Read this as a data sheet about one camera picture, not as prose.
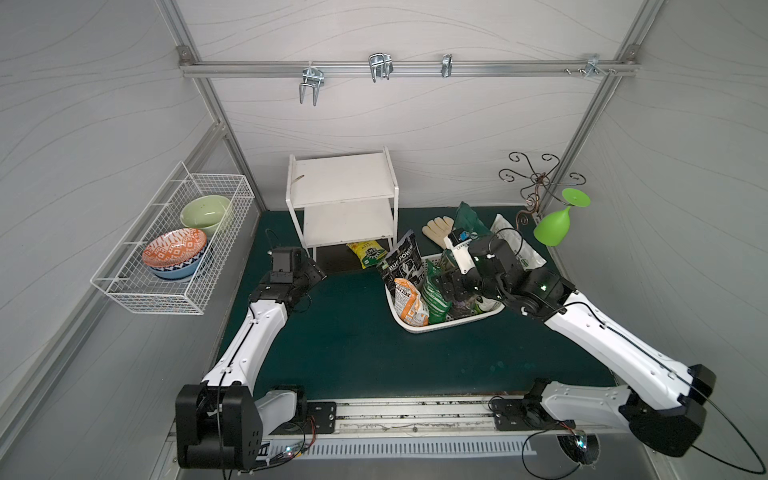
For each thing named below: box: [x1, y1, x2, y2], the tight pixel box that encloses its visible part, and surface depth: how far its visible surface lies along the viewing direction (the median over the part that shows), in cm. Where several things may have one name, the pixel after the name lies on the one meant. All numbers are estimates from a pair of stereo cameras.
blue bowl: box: [148, 243, 209, 281], surface depth 59 cm
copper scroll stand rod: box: [498, 152, 587, 230], surface depth 88 cm
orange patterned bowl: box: [142, 228, 207, 268], surface depth 64 cm
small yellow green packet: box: [346, 240, 388, 269], surface depth 104 cm
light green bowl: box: [180, 195, 231, 237], surface depth 73 cm
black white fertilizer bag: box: [381, 229, 425, 296], surface depth 89 cm
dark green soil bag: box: [453, 202, 494, 237], surface depth 79 cm
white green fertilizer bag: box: [490, 213, 547, 271], surface depth 82 cm
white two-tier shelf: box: [286, 147, 399, 262], surface depth 86 cm
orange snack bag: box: [393, 278, 429, 327], surface depth 82 cm
